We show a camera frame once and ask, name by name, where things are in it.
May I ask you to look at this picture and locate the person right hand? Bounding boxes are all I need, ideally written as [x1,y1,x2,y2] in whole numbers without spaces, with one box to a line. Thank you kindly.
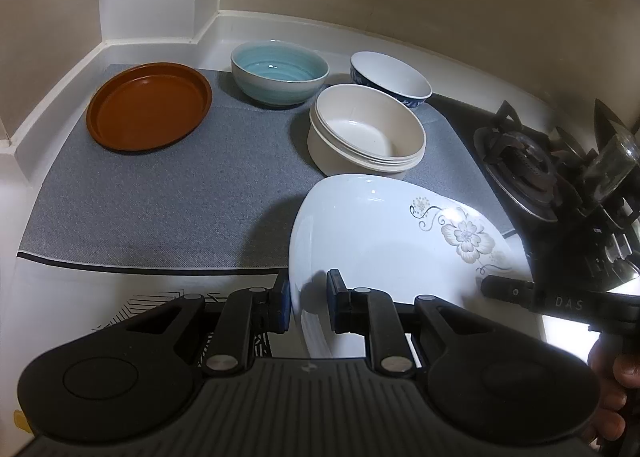
[585,333,639,443]

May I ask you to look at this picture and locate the brown round plate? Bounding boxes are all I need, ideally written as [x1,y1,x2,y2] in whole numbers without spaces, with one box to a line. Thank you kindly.
[86,63,214,153]

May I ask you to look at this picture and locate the grey dish mat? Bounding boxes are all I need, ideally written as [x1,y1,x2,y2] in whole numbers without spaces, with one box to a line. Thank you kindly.
[17,72,512,275]

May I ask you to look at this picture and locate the glass jar on stove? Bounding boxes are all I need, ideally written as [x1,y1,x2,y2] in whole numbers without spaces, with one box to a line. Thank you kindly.
[582,132,639,205]

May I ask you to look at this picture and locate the large white floral plate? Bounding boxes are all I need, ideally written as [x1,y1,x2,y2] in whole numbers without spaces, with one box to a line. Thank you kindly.
[288,174,544,359]

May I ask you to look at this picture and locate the white bowl blue pattern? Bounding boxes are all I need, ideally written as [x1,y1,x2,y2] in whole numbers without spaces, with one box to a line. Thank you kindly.
[350,51,433,108]

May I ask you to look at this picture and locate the black gas stove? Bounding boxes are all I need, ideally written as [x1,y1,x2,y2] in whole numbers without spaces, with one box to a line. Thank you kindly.
[431,95,639,291]

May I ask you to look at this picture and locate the light blue ceramic bowl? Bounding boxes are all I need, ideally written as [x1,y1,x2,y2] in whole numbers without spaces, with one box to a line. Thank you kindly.
[230,40,330,107]

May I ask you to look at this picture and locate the cream bowls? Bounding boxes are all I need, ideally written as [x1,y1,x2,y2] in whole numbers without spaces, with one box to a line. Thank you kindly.
[307,84,427,179]

